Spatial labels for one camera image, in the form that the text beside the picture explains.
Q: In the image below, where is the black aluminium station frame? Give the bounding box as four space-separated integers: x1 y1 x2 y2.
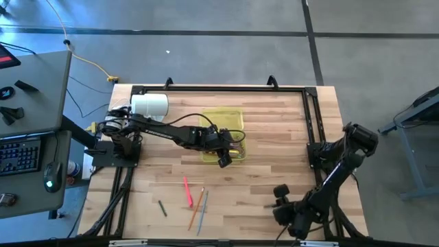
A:
78 74 370 241

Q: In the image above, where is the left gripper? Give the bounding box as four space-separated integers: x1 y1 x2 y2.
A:
202 126 241 154

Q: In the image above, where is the round black coaster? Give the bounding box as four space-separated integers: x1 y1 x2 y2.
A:
0 86 16 101

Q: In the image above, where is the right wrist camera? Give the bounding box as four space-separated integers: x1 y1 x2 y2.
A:
273 183 291 199

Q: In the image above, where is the yellow cable connector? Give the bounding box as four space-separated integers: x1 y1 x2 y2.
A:
84 121 101 135

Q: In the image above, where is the orange pencil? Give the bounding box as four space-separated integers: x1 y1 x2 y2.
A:
187 187 206 231

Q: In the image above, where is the black device red screen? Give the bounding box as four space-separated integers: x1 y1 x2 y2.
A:
0 43 22 70

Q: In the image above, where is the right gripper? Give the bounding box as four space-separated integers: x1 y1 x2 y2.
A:
263 197 320 227

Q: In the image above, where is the backlit black keyboard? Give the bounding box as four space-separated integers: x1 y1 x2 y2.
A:
0 136 43 177

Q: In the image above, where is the black computer mouse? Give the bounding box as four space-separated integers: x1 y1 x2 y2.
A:
43 161 64 194

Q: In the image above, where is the small dark device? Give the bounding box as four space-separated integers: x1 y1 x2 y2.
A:
0 192 19 208

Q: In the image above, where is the pink highlighter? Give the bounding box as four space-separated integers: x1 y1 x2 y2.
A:
182 176 194 209

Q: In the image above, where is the grey side table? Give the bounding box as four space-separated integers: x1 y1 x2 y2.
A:
378 85 439 202

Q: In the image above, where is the white blue can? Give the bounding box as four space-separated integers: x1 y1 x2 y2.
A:
67 160 82 186

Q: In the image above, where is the teal pencil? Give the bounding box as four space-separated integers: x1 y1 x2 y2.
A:
195 190 209 237

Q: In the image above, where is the yellow translucent supply box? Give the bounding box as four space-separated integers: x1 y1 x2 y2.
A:
198 106 248 163

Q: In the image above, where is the grey computer desk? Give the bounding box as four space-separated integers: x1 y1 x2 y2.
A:
0 49 73 220

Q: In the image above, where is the yellow power cable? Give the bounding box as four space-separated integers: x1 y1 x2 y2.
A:
44 0 120 84

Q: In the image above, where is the small black block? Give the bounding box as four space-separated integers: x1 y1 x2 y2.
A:
14 79 40 94

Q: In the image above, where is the black clamp part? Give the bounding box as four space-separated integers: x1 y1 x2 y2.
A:
0 106 26 126

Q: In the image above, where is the white cable bundle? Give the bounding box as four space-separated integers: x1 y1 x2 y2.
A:
108 98 133 116

